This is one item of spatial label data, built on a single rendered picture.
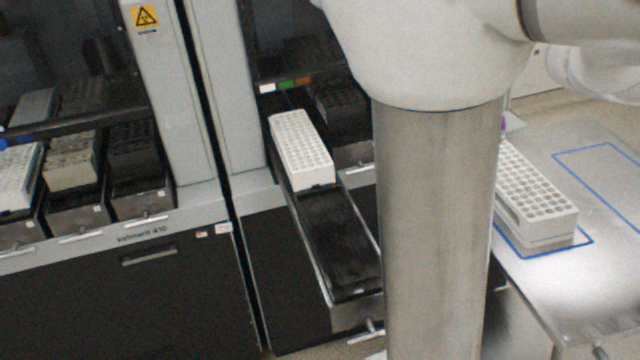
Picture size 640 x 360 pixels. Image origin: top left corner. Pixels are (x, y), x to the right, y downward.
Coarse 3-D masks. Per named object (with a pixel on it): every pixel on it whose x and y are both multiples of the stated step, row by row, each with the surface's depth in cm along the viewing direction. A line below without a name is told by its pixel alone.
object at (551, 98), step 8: (552, 88) 300; (560, 88) 301; (528, 96) 299; (536, 96) 300; (544, 96) 302; (552, 96) 303; (560, 96) 305; (568, 96) 306; (576, 96) 307; (584, 96) 308; (512, 104) 299; (520, 104) 300; (528, 104) 302; (536, 104) 303; (544, 104) 304; (552, 104) 305; (560, 104) 305; (520, 112) 302; (528, 112) 302; (224, 168) 274; (224, 176) 276
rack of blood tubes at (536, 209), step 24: (504, 144) 120; (504, 168) 113; (528, 168) 112; (504, 192) 106; (528, 192) 105; (552, 192) 105; (504, 216) 107; (528, 216) 101; (552, 216) 99; (576, 216) 100; (528, 240) 101; (552, 240) 102
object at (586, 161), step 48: (528, 144) 130; (576, 144) 128; (624, 144) 126; (576, 192) 114; (624, 192) 112; (576, 240) 102; (624, 240) 101; (528, 288) 94; (576, 288) 93; (624, 288) 92; (528, 336) 150; (576, 336) 85; (624, 336) 86
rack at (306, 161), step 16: (288, 112) 146; (304, 112) 146; (272, 128) 141; (288, 128) 140; (304, 128) 139; (288, 144) 133; (304, 144) 132; (320, 144) 132; (288, 160) 127; (304, 160) 126; (320, 160) 126; (288, 176) 130; (304, 176) 123; (320, 176) 124
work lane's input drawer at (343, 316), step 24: (288, 192) 127; (312, 192) 124; (336, 192) 125; (312, 216) 119; (336, 216) 118; (360, 216) 117; (312, 240) 110; (336, 240) 112; (360, 240) 111; (312, 264) 107; (336, 264) 106; (360, 264) 105; (336, 288) 99; (360, 288) 98; (336, 312) 98; (360, 312) 100; (360, 336) 98; (384, 336) 98
